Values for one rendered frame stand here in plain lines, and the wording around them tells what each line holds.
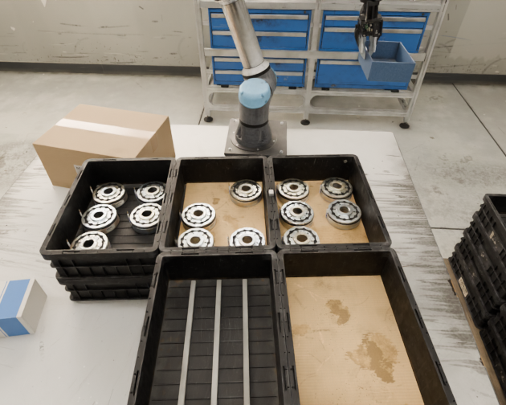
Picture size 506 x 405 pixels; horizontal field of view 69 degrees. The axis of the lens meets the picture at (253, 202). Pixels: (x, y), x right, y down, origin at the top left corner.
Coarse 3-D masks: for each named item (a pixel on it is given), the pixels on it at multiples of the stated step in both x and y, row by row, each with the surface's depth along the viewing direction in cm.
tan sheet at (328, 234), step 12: (312, 192) 123; (312, 204) 119; (324, 204) 119; (324, 216) 115; (312, 228) 111; (324, 228) 111; (336, 228) 111; (360, 228) 111; (324, 240) 108; (336, 240) 108; (348, 240) 108; (360, 240) 108
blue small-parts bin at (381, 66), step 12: (384, 48) 142; (396, 48) 142; (360, 60) 141; (372, 60) 126; (384, 60) 143; (396, 60) 143; (408, 60) 131; (372, 72) 128; (384, 72) 128; (396, 72) 128; (408, 72) 128
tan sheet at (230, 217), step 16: (192, 192) 123; (208, 192) 123; (224, 192) 123; (224, 208) 118; (240, 208) 118; (256, 208) 118; (224, 224) 113; (240, 224) 113; (256, 224) 113; (224, 240) 108
